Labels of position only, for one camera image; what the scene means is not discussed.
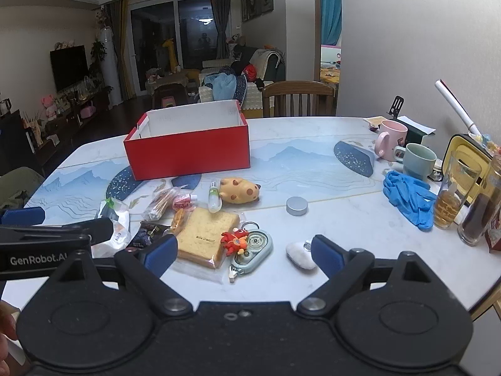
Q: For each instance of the white tube green label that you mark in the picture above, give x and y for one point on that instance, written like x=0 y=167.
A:
x=214 y=199

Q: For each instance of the dark candy packet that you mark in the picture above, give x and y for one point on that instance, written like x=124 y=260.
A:
x=145 y=237

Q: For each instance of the potted plant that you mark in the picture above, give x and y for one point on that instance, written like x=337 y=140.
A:
x=98 y=58

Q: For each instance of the white paper sheet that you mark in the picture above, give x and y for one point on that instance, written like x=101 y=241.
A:
x=417 y=124

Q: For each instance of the white tower air conditioner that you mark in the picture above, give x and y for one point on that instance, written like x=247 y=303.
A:
x=109 y=66

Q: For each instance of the pink mug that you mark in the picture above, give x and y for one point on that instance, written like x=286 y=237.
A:
x=391 y=139

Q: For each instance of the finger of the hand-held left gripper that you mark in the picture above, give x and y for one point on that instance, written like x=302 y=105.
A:
x=23 y=216
x=58 y=232

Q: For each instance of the white plastic bag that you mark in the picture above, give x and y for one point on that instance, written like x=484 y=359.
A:
x=117 y=223

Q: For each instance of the cream yellow sofa cover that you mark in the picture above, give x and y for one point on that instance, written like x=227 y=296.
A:
x=252 y=98

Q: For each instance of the blue rubber gloves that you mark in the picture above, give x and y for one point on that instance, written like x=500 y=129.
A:
x=409 y=197

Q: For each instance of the yellow giraffe toy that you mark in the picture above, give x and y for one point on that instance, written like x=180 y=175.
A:
x=169 y=55

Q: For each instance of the heap of clothes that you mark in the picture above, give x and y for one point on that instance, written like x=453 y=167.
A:
x=223 y=84

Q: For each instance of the grey curtain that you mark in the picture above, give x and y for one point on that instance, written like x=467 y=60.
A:
x=220 y=15

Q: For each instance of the red label packet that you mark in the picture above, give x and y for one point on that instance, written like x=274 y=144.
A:
x=494 y=231

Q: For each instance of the green mug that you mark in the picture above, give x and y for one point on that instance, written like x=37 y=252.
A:
x=418 y=162

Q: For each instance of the small purple cup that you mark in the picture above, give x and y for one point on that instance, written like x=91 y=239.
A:
x=375 y=127

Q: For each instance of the black television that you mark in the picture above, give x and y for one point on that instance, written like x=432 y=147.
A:
x=69 y=66

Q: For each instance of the pink plush toy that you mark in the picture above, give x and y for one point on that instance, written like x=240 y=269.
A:
x=49 y=105

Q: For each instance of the yellow spotted plush toy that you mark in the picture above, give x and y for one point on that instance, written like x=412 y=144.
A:
x=237 y=192

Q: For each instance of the black cabinet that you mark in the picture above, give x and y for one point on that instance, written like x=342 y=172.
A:
x=11 y=141

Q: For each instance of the yellow case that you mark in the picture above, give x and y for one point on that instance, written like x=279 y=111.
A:
x=465 y=143

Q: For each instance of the dark green box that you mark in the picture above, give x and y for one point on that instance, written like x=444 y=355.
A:
x=415 y=139

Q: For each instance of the red cardboard box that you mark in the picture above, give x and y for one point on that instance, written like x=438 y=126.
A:
x=188 y=152

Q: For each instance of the wooden chair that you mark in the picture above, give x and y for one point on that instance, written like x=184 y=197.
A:
x=299 y=98

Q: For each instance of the mint green tape dispenser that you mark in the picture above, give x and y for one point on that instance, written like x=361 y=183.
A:
x=256 y=246

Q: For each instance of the white tooth plush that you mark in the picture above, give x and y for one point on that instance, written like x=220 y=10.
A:
x=299 y=256

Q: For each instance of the person's left hand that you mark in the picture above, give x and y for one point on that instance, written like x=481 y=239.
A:
x=6 y=321

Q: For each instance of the olive green cloth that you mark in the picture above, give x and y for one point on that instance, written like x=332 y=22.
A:
x=17 y=186

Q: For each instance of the black phone stand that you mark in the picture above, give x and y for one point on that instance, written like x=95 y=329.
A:
x=397 y=107

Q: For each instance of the glass jar dark liquid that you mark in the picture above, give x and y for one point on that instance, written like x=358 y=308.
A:
x=481 y=215

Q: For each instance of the bread slice packet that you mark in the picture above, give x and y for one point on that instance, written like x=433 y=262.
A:
x=203 y=239

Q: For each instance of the low coffee table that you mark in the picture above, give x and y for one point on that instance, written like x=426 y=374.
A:
x=166 y=82

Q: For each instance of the small pink packet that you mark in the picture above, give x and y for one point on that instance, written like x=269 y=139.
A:
x=183 y=203

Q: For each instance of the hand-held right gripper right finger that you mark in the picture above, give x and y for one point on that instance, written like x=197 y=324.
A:
x=327 y=256

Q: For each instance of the cotton swab packet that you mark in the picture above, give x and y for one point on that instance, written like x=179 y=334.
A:
x=158 y=205

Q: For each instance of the dark television cabinet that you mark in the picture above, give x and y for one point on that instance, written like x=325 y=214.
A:
x=74 y=119

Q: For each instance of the blue curtain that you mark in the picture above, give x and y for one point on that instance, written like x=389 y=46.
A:
x=330 y=8

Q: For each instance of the glass of tea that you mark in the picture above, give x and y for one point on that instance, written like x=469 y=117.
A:
x=454 y=199

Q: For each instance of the pink stool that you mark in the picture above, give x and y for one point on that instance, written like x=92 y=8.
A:
x=167 y=101

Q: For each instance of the dark sofa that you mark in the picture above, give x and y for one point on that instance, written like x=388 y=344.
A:
x=270 y=68

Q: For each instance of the yellow card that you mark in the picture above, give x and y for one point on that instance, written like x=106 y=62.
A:
x=377 y=119

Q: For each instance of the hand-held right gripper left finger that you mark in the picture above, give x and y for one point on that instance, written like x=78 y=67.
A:
x=162 y=252

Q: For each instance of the white stick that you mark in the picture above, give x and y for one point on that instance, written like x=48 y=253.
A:
x=456 y=103

